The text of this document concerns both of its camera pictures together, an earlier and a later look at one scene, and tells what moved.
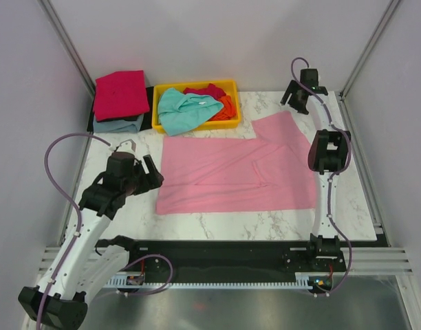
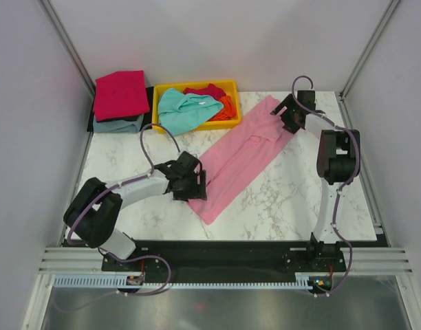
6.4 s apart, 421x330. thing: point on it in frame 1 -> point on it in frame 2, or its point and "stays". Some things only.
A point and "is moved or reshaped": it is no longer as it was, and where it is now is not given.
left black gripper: [153, 180] -> [199, 191]
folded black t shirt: [147, 119] stays
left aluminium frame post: [68, 46] stays
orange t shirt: [228, 111] stays
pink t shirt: [273, 171] is moved or reshaped
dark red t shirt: [212, 91] stays
